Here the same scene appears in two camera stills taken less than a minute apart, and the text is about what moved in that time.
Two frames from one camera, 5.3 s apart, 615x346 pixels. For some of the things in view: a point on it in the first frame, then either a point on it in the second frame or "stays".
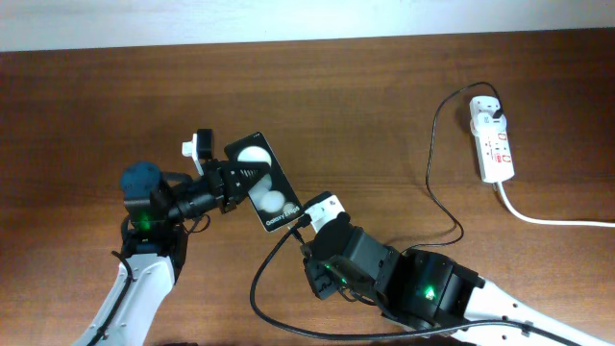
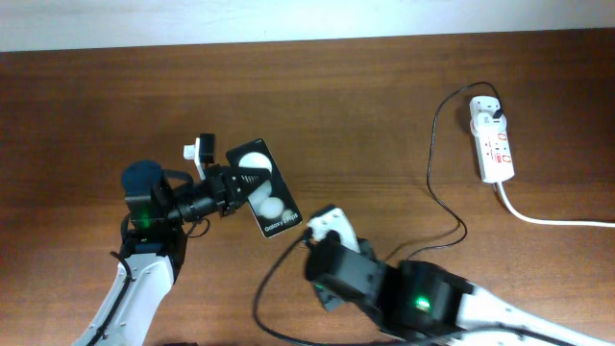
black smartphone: (273, 196) stays
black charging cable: (302, 220) → (430, 162)
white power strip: (493, 151) stays
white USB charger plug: (485, 123) stays
